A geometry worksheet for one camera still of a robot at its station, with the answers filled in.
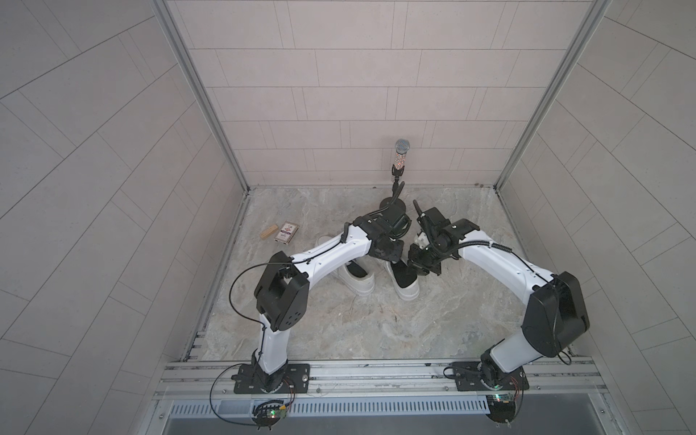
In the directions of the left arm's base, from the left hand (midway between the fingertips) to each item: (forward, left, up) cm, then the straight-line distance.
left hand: (399, 253), depth 85 cm
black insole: (-3, +14, -6) cm, 15 cm away
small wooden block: (+15, +47, -10) cm, 50 cm away
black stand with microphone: (+28, -1, +21) cm, 34 cm away
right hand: (-6, -1, +1) cm, 6 cm away
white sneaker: (-9, +13, -4) cm, 16 cm away
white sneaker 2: (-11, -2, -4) cm, 12 cm away
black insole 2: (-8, 0, +2) cm, 8 cm away
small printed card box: (+13, +40, -8) cm, 42 cm away
